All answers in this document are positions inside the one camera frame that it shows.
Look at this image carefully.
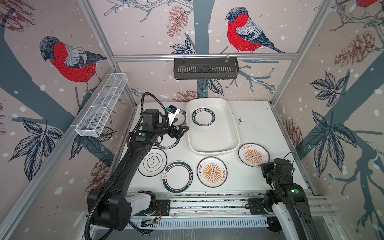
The green ring plate mid left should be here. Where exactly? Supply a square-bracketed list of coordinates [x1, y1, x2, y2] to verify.
[155, 135, 180, 150]

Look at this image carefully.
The white mesh wall basket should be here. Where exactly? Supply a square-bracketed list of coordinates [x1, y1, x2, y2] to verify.
[76, 73, 128, 137]

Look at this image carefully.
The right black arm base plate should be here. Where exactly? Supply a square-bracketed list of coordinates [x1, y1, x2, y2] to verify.
[248, 198, 285, 215]

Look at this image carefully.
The white plastic bin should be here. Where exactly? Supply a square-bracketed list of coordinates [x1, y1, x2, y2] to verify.
[186, 98, 240, 156]

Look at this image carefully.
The horizontal aluminium frame bar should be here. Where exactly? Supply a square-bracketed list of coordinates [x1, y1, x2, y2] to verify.
[113, 53, 298, 63]

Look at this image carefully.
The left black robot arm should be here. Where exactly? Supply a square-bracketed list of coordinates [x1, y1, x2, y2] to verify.
[84, 105, 189, 240]

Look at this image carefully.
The left black corrugated cable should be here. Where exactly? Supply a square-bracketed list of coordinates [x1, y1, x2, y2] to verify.
[83, 92, 169, 240]

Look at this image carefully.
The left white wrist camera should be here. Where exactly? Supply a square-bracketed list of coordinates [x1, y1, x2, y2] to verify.
[167, 105, 180, 126]

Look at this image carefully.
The aluminium mounting rail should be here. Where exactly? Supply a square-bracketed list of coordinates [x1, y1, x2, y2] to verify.
[85, 193, 335, 218]

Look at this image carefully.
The black wire shelf basket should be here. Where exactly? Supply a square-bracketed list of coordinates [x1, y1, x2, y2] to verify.
[174, 58, 239, 80]

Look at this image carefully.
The green ring plate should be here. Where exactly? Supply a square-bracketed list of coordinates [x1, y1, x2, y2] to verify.
[176, 110, 186, 126]
[192, 108, 216, 127]

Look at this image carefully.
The orange sunburst plate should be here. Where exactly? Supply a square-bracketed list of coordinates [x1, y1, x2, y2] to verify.
[197, 157, 228, 188]
[238, 143, 270, 168]

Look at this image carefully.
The white plate black cloud emblem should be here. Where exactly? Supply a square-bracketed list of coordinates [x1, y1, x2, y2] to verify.
[138, 149, 168, 177]

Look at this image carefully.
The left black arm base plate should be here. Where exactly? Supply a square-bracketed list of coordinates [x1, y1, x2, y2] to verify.
[134, 200, 171, 217]

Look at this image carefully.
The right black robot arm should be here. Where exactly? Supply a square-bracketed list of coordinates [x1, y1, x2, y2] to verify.
[261, 159, 320, 240]

